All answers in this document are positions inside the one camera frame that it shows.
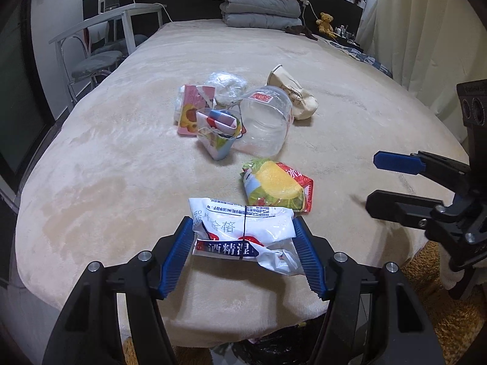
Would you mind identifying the light grey folded quilt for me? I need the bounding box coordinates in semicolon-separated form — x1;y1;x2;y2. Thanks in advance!
222;13;303;30

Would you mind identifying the yellow teddy bear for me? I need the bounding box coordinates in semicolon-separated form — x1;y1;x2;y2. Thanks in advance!
316;12;336;34

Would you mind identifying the metal chair with grey cushion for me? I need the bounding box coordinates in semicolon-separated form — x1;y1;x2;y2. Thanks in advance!
61;38;124;103
87;21;149;57

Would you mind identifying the clear plastic container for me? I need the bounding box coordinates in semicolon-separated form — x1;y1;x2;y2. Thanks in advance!
230;87;295;158

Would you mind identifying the black headboard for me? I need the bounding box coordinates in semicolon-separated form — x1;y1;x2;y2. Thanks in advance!
83;0;364;35

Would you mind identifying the colourful small pouch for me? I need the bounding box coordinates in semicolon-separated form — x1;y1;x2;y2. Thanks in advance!
196;107;246;161

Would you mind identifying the dark grey folded quilt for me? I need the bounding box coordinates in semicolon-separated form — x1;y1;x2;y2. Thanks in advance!
219;0;302;19

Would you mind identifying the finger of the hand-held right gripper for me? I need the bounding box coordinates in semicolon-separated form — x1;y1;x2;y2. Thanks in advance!
373;150;472;198
365;190;463;242

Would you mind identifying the blue patterned cloth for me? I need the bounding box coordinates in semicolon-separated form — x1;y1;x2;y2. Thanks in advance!
329;40;392;78

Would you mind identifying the yellow red snack bag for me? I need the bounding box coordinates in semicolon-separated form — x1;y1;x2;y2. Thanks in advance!
240;158;315;213

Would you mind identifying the cream curtain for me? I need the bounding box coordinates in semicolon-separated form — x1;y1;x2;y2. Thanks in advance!
356;0;487;137

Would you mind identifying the beige bed blanket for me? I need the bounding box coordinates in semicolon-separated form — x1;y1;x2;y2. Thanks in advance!
16;19;470;348

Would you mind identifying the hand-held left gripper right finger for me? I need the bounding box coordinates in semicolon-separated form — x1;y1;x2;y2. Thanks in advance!
292;216;447;365

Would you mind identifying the pink tissue packet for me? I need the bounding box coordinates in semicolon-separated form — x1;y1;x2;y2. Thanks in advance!
176;84;215;136

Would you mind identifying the thin white desk cable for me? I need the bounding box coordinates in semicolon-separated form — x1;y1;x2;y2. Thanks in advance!
152;2;173;24

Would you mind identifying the white desk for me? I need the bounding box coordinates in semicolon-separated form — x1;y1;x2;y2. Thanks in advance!
49;3;168;105

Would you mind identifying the black trash bag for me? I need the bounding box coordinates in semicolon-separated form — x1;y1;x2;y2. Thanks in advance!
228;319;331;365

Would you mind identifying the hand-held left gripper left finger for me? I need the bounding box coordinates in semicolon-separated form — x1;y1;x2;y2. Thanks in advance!
43;216;195;365

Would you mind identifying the white charger cable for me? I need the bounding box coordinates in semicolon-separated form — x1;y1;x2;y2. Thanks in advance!
302;1;325;33

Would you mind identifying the brown shaggy rug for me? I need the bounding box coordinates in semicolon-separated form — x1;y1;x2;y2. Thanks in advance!
399;241;487;354

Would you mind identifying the brown cloth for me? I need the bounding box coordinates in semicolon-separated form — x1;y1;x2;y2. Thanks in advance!
283;25;318;41

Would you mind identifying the white wet wipe packet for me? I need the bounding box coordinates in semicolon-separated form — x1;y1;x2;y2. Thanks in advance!
189;196;307;276

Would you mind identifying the large clear bag of tissue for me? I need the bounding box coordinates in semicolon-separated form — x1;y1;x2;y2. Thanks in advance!
205;72;248;107

